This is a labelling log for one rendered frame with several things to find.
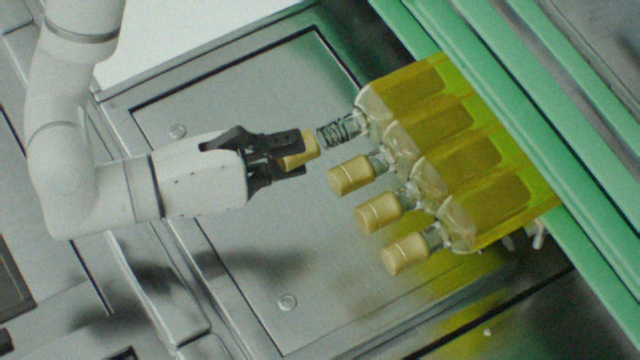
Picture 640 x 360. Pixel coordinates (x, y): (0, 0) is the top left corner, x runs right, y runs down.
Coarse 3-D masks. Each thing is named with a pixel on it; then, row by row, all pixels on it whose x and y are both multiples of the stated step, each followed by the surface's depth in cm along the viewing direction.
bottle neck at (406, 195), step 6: (408, 186) 148; (396, 192) 147; (402, 192) 147; (408, 192) 147; (414, 192) 147; (396, 198) 147; (402, 198) 147; (408, 198) 147; (414, 198) 147; (402, 204) 147; (408, 204) 147; (414, 204) 147; (402, 210) 147; (408, 210) 148
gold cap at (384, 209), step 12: (384, 192) 147; (360, 204) 147; (372, 204) 146; (384, 204) 146; (396, 204) 146; (360, 216) 146; (372, 216) 145; (384, 216) 146; (396, 216) 147; (360, 228) 148; (372, 228) 146
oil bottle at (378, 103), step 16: (416, 64) 156; (432, 64) 156; (448, 64) 156; (384, 80) 154; (400, 80) 154; (416, 80) 154; (432, 80) 154; (448, 80) 154; (464, 80) 155; (368, 96) 153; (384, 96) 153; (400, 96) 153; (416, 96) 153; (432, 96) 153; (368, 112) 152; (384, 112) 152; (400, 112) 152; (368, 128) 153; (384, 128) 153
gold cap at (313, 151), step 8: (304, 136) 151; (312, 136) 151; (312, 144) 151; (312, 152) 151; (320, 152) 152; (280, 160) 151; (288, 160) 150; (296, 160) 151; (304, 160) 151; (288, 168) 151
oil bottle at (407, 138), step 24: (456, 96) 153; (480, 96) 153; (408, 120) 151; (432, 120) 151; (456, 120) 151; (480, 120) 151; (384, 144) 151; (408, 144) 149; (432, 144) 149; (408, 168) 150
